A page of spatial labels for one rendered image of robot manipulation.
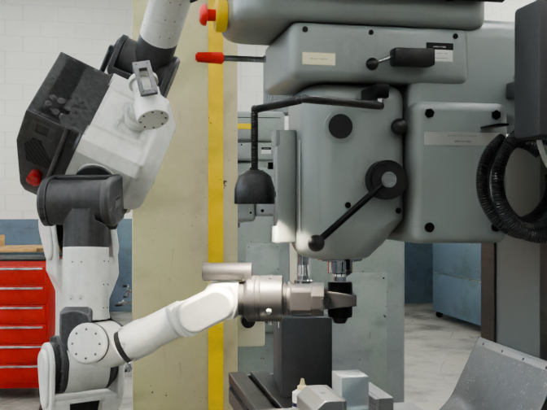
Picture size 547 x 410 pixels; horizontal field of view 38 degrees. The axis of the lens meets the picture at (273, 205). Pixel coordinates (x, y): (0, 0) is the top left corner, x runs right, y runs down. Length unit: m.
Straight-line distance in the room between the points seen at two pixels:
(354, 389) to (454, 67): 0.61
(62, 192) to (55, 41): 9.09
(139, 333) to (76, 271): 0.17
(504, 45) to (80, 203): 0.86
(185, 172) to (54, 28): 7.63
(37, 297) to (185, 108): 3.03
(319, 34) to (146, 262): 1.93
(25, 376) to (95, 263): 4.51
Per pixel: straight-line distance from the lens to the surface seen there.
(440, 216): 1.46
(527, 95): 1.30
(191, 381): 3.27
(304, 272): 1.91
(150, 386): 3.26
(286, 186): 1.47
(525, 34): 1.32
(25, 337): 6.02
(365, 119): 1.44
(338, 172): 1.42
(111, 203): 1.58
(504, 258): 1.72
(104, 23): 10.71
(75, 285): 1.59
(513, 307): 1.70
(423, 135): 1.45
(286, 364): 1.89
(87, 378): 2.03
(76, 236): 1.59
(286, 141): 1.48
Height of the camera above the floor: 1.42
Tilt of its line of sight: level
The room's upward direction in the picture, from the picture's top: straight up
